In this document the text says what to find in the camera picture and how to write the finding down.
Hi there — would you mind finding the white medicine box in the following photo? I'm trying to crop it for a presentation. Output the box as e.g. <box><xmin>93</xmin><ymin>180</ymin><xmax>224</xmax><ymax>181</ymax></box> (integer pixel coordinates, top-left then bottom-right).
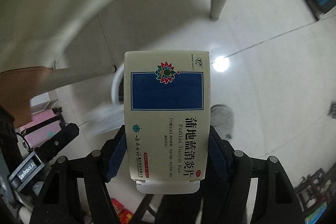
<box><xmin>123</xmin><ymin>51</ymin><xmax>211</xmax><ymax>194</ymax></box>

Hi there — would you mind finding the white round trash bin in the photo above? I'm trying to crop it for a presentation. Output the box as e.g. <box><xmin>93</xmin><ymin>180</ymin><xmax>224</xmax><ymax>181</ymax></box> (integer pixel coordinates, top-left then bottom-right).
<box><xmin>111</xmin><ymin>64</ymin><xmax>124</xmax><ymax>105</ymax></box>

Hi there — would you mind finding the pink suitcase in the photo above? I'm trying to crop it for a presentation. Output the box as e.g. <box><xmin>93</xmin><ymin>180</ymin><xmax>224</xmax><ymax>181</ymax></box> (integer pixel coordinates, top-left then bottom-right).
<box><xmin>16</xmin><ymin>107</ymin><xmax>66</xmax><ymax>151</ymax></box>

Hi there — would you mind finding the white table leg left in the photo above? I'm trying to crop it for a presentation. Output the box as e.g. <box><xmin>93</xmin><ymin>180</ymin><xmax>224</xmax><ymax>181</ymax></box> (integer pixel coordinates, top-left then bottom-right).
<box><xmin>35</xmin><ymin>65</ymin><xmax>117</xmax><ymax>96</ymax></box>

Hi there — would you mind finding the brown suede table cover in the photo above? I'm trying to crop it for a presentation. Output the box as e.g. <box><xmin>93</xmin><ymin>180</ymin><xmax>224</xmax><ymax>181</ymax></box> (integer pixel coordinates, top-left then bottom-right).
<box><xmin>0</xmin><ymin>67</ymin><xmax>52</xmax><ymax>128</ymax></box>

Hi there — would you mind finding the right grey fuzzy slipper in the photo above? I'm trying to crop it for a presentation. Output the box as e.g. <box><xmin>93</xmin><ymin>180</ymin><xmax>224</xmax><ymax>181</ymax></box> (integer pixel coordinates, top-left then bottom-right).
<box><xmin>210</xmin><ymin>105</ymin><xmax>234</xmax><ymax>140</ymax></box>

